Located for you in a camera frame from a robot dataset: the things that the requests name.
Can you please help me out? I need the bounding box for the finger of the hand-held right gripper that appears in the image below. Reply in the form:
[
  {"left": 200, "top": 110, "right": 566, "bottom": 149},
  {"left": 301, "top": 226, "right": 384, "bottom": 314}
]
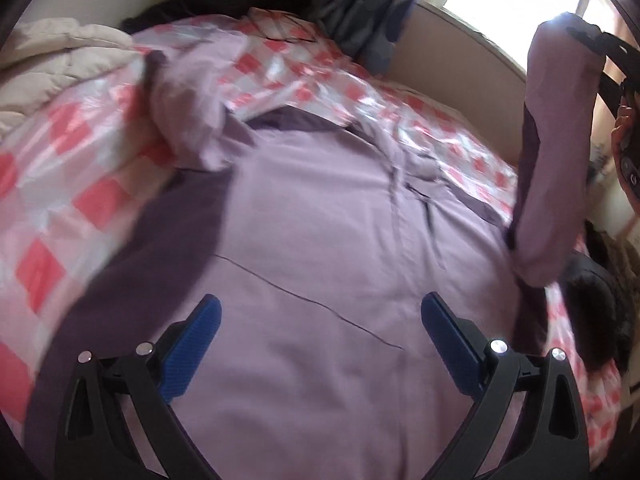
[{"left": 565, "top": 22, "right": 640, "bottom": 108}]

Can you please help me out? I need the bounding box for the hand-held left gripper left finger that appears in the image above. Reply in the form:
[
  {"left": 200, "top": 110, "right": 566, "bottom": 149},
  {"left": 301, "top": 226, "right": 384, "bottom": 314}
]
[{"left": 50, "top": 294, "right": 236, "bottom": 480}]

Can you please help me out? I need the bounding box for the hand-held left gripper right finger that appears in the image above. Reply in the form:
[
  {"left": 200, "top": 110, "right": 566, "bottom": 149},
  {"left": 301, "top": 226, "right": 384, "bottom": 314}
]
[{"left": 421, "top": 291, "right": 593, "bottom": 480}]

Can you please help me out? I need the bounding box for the lilac and purple jacket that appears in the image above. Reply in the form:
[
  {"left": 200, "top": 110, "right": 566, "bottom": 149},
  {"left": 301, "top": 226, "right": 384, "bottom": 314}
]
[{"left": 25, "top": 12, "right": 608, "bottom": 480}]

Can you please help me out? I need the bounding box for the person's right hand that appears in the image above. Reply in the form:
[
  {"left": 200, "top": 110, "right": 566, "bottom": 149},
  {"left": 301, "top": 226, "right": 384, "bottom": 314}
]
[{"left": 611, "top": 102, "right": 640, "bottom": 161}]

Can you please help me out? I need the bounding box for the dark cloth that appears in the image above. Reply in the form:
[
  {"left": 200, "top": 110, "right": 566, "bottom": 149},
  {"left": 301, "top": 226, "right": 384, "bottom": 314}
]
[{"left": 557, "top": 220, "right": 640, "bottom": 376}]

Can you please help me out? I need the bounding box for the beige bed headboard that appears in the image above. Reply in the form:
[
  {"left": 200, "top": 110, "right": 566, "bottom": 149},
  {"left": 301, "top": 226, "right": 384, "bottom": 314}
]
[{"left": 385, "top": 0, "right": 531, "bottom": 166}]

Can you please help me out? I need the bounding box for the pink checkered bed sheet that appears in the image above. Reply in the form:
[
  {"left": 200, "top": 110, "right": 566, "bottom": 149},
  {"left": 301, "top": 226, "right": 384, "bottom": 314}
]
[{"left": 0, "top": 7, "right": 640, "bottom": 466}]

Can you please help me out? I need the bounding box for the blue printed curtain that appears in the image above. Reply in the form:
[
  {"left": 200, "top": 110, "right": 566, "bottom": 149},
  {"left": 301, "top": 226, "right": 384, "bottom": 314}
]
[{"left": 315, "top": 0, "right": 441, "bottom": 73}]

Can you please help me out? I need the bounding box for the white quilt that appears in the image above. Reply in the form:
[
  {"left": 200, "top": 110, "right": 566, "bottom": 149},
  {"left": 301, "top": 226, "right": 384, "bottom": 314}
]
[{"left": 0, "top": 17, "right": 136, "bottom": 136}]

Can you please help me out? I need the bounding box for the black cable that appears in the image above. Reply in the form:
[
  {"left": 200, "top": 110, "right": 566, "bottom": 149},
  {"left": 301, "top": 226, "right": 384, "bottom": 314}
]
[{"left": 247, "top": 10, "right": 321, "bottom": 46}]

